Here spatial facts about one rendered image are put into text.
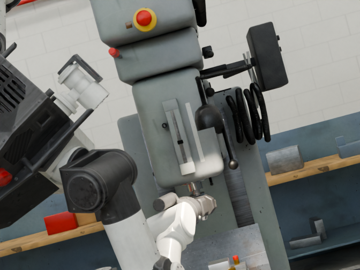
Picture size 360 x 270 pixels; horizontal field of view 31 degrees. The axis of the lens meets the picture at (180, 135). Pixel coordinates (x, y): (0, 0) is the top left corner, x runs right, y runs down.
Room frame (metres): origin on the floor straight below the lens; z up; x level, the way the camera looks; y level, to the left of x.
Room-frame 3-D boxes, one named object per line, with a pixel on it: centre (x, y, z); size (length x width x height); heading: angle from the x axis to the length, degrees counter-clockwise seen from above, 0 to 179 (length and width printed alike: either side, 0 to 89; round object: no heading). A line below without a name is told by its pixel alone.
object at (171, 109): (1.80, 0.00, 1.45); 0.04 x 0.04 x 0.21; 87
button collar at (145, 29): (1.68, 0.01, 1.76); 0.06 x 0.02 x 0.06; 87
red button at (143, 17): (1.66, 0.01, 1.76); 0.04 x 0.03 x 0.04; 87
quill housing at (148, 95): (1.92, 0.00, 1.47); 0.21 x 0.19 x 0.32; 87
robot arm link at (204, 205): (1.83, 0.03, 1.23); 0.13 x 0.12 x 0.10; 69
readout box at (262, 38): (2.19, -0.35, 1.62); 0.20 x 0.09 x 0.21; 177
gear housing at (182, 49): (1.95, -0.01, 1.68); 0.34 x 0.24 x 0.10; 177
